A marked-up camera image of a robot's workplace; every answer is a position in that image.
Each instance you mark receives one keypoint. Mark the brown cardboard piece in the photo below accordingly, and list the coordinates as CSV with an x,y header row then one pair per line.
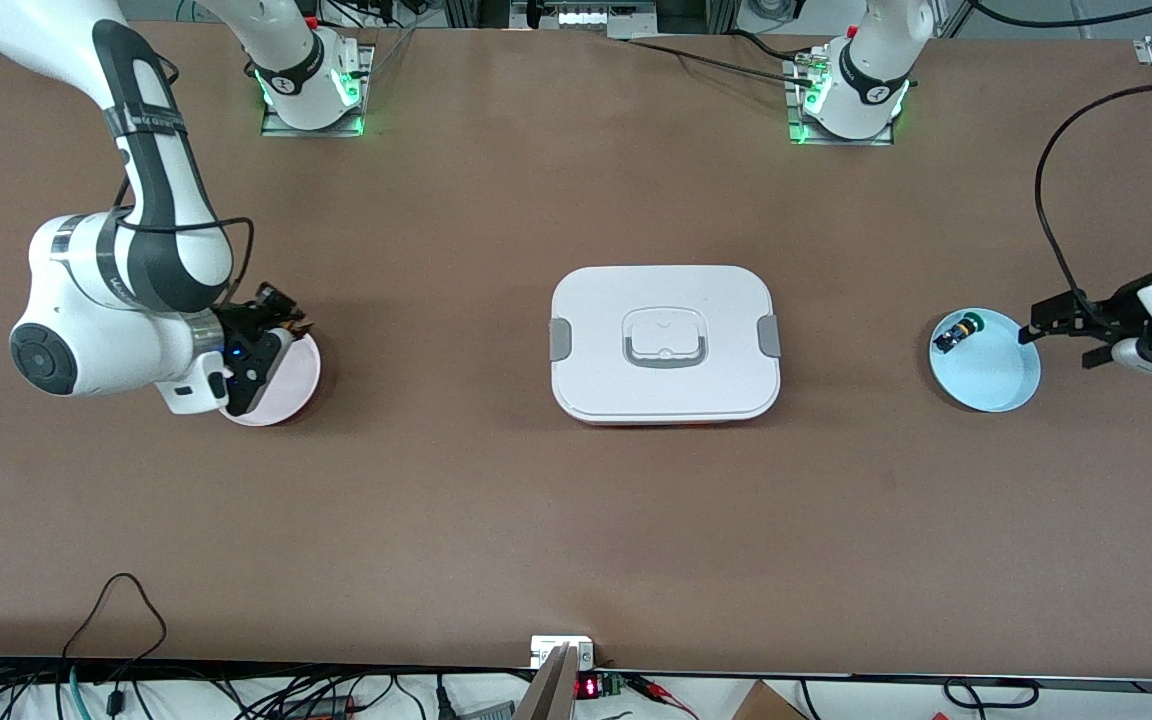
x,y
766,703

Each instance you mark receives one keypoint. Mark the red clip lead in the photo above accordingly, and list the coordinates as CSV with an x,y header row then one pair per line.
x,y
661,692

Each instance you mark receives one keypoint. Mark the orange and black switch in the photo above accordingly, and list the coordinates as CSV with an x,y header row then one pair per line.
x,y
289,321

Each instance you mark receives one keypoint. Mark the white lidded storage box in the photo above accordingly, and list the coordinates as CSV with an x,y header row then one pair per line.
x,y
596,390

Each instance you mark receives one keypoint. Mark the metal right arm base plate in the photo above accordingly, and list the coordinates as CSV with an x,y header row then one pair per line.
x,y
361,90

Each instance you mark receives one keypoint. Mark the white metal bracket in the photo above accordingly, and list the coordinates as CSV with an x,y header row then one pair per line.
x,y
546,645

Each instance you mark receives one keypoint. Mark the light blue round plate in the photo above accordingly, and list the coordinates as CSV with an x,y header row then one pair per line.
x,y
991,375

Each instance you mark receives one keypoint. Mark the grey aluminium profile bar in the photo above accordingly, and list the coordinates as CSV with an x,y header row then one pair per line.
x,y
548,692

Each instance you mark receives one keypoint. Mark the red digit display module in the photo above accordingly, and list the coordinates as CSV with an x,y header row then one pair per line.
x,y
586,688

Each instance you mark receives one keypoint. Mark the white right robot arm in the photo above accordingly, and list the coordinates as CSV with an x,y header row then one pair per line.
x,y
86,300

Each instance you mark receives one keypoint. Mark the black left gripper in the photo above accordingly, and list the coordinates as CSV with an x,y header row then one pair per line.
x,y
1113,309

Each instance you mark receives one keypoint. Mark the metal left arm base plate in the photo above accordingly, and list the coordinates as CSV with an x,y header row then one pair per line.
x,y
798,100

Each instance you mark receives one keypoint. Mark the grey box lid latch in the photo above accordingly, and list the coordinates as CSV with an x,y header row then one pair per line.
x,y
769,337
560,340

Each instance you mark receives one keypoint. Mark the pink round plate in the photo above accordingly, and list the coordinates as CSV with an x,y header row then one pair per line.
x,y
301,378

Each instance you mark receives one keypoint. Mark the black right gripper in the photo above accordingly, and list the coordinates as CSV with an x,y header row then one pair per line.
x,y
240,328

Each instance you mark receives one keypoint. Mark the black table edge rail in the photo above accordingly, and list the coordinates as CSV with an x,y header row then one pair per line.
x,y
236,668

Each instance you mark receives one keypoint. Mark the green push button switch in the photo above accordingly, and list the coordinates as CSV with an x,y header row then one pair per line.
x,y
958,332

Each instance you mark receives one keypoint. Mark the aluminium equipment rack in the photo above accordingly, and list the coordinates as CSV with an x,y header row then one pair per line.
x,y
596,15

